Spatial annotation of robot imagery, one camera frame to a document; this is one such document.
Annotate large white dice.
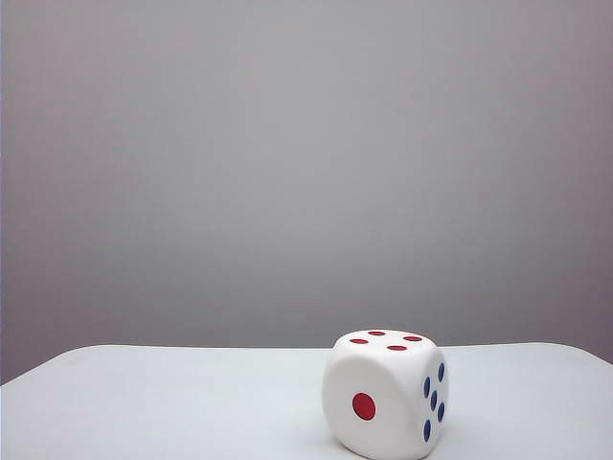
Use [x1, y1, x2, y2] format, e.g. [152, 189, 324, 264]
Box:
[322, 329, 450, 453]

